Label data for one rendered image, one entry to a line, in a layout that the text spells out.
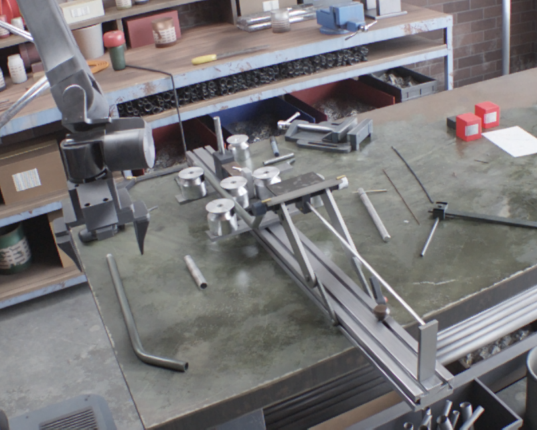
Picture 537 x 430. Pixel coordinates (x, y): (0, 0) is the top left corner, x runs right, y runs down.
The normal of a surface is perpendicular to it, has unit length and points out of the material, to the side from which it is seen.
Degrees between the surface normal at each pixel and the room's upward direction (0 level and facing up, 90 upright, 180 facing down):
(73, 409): 0
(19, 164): 95
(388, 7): 90
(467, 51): 90
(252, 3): 91
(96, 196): 0
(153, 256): 0
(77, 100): 52
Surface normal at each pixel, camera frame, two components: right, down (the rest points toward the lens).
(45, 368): -0.11, -0.87
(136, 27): 0.43, 0.40
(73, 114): -0.09, -0.15
